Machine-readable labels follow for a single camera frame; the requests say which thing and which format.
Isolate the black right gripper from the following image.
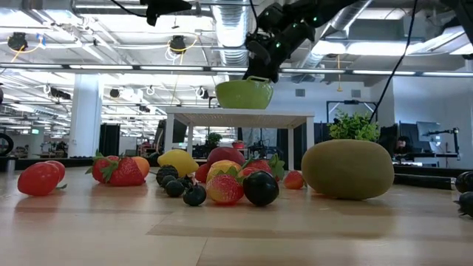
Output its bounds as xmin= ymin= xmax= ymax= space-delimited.
xmin=245 ymin=20 xmax=318 ymax=84

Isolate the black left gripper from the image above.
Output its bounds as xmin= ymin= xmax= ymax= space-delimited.
xmin=145 ymin=0 xmax=194 ymax=27

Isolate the green colander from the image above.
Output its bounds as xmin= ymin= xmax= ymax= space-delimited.
xmin=214 ymin=75 xmax=276 ymax=110

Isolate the green plant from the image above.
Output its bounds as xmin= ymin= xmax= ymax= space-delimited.
xmin=327 ymin=109 xmax=381 ymax=143

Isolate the black plum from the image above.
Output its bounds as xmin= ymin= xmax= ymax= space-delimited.
xmin=242 ymin=170 xmax=281 ymax=208

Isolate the brown kiwi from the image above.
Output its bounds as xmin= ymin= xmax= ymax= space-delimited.
xmin=300 ymin=138 xmax=395 ymax=201

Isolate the monitor on black arm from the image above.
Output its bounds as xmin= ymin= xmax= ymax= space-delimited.
xmin=415 ymin=120 xmax=462 ymax=160

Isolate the long ceiling light strip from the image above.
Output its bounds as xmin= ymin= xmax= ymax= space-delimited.
xmin=0 ymin=62 xmax=473 ymax=78

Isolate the white perforated riser shelf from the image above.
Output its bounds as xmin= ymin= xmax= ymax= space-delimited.
xmin=164 ymin=106 xmax=316 ymax=173

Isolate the small background potted plant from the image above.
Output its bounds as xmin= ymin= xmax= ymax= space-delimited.
xmin=205 ymin=132 xmax=224 ymax=149

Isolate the dark red apple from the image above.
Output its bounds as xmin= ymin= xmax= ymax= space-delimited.
xmin=206 ymin=146 xmax=247 ymax=168

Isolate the small red cherry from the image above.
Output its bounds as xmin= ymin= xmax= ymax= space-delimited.
xmin=194 ymin=163 xmax=211 ymax=184

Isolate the white building column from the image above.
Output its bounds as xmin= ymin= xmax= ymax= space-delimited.
xmin=67 ymin=72 xmax=105 ymax=159

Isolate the pale yellow-red strawberry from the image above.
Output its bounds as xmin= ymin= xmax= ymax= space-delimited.
xmin=205 ymin=173 xmax=245 ymax=206

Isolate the black partition screen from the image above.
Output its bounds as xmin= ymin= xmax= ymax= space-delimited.
xmin=98 ymin=122 xmax=122 ymax=159

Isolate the small orange apricot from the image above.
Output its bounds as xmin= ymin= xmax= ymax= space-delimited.
xmin=131 ymin=155 xmax=152 ymax=179

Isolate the person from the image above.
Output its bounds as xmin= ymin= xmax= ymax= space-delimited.
xmin=392 ymin=135 xmax=415 ymax=157

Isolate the red cherry tomato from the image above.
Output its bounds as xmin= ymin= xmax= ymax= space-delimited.
xmin=16 ymin=161 xmax=61 ymax=197
xmin=46 ymin=159 xmax=67 ymax=183

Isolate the black kitchen knife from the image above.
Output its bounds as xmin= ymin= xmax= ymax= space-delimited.
xmin=392 ymin=172 xmax=457 ymax=191

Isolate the black round wheel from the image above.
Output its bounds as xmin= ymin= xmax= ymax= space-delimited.
xmin=0 ymin=132 xmax=16 ymax=157

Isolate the black ceiling cord reel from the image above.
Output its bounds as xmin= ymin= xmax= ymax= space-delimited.
xmin=7 ymin=31 xmax=29 ymax=52
xmin=169 ymin=34 xmax=188 ymax=55

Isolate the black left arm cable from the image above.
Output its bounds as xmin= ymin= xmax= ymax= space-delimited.
xmin=109 ymin=0 xmax=149 ymax=18

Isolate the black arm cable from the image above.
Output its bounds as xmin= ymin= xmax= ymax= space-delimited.
xmin=109 ymin=0 xmax=149 ymax=18
xmin=368 ymin=0 xmax=421 ymax=123

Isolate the silver spiral air duct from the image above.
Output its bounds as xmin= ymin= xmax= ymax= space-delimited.
xmin=211 ymin=0 xmax=253 ymax=81

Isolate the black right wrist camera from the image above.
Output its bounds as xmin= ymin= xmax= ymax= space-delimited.
xmin=256 ymin=2 xmax=287 ymax=34

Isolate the black background frame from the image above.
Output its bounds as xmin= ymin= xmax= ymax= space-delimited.
xmin=325 ymin=99 xmax=379 ymax=125

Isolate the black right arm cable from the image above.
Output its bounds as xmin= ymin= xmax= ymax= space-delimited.
xmin=368 ymin=0 xmax=421 ymax=123

